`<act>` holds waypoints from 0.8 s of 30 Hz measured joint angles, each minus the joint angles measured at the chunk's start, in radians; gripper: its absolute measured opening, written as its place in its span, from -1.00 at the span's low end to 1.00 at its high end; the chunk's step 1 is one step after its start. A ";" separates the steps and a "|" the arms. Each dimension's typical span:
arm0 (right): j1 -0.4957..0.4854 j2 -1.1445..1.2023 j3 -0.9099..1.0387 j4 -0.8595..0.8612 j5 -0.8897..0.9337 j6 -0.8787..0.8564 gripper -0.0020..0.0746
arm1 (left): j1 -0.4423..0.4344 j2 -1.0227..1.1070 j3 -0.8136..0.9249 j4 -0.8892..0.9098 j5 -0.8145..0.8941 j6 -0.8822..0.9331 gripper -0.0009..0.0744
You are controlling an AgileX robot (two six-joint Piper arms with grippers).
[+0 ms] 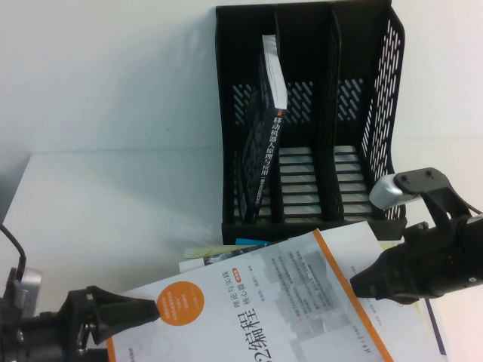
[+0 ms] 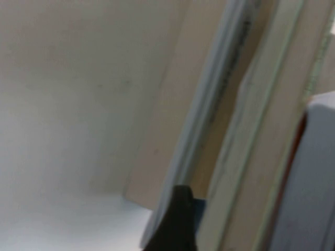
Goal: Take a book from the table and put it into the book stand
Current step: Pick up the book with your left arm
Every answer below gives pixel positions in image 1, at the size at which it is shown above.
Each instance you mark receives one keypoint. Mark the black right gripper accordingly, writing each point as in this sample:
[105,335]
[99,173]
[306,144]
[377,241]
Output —
[430,260]

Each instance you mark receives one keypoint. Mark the white autonomous driving book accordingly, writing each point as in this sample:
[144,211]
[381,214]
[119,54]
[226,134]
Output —
[351,245]

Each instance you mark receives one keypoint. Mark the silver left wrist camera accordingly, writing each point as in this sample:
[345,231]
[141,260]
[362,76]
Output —
[28,290]

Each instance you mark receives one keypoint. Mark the blue book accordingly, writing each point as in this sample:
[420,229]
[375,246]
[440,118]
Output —
[249,242]

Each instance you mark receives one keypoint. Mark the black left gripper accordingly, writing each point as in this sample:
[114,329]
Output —
[49,332]

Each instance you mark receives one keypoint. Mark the white book with orange spine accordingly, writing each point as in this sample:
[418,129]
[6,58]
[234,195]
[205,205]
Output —
[234,309]

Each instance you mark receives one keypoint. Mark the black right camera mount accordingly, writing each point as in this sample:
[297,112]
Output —
[434,188]

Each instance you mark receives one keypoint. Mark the white book with purple stripe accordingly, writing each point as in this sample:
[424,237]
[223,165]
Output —
[434,328]

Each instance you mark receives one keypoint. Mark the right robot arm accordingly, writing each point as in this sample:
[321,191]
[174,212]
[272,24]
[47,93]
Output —
[471,256]

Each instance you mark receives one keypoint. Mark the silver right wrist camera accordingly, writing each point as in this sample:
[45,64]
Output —
[386,192]

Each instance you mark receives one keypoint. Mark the black robotics book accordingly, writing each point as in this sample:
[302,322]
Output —
[271,151]

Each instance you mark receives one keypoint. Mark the black mesh book stand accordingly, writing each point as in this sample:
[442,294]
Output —
[324,113]

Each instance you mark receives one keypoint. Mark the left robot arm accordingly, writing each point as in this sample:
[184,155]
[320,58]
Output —
[9,335]

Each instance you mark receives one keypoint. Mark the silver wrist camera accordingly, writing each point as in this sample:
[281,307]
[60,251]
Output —
[28,290]
[386,192]

